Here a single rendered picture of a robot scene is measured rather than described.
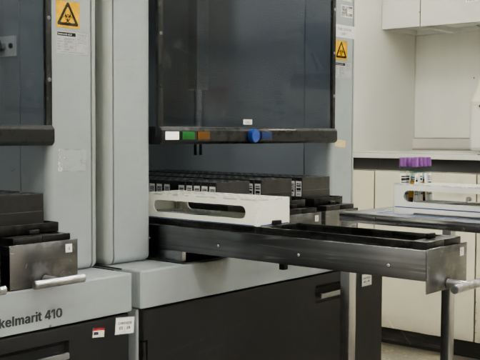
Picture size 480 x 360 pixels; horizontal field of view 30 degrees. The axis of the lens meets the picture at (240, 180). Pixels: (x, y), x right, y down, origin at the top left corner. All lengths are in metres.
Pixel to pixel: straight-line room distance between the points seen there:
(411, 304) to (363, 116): 0.94
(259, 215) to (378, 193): 2.62
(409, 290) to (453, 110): 1.05
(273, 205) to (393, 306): 2.63
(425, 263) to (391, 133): 3.24
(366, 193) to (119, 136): 2.66
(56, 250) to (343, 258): 0.47
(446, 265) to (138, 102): 0.66
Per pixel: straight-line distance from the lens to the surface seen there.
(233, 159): 2.42
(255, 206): 1.62
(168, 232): 1.75
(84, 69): 1.65
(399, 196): 1.88
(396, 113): 4.68
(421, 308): 4.17
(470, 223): 1.74
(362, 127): 4.41
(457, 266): 1.51
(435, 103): 4.78
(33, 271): 1.48
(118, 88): 1.70
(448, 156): 4.02
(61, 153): 1.61
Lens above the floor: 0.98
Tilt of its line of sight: 3 degrees down
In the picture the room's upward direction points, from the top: straight up
